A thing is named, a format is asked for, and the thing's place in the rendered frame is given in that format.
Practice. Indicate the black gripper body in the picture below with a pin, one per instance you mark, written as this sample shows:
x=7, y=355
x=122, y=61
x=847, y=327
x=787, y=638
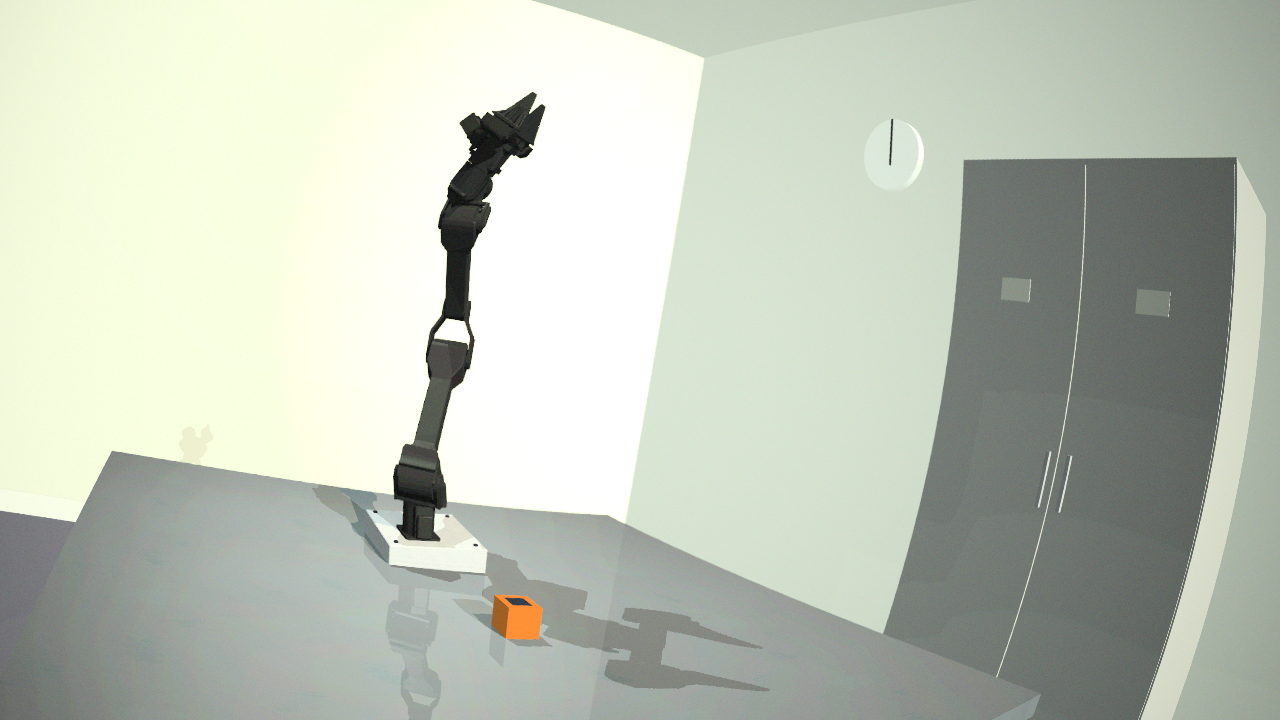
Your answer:
x=501, y=142

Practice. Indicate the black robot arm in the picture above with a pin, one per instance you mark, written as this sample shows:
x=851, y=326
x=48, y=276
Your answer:
x=418, y=479

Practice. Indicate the orange block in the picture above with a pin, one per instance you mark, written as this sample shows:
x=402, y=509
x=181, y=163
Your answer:
x=516, y=617

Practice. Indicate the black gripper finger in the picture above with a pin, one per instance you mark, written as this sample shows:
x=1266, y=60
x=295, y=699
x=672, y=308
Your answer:
x=516, y=114
x=532, y=124

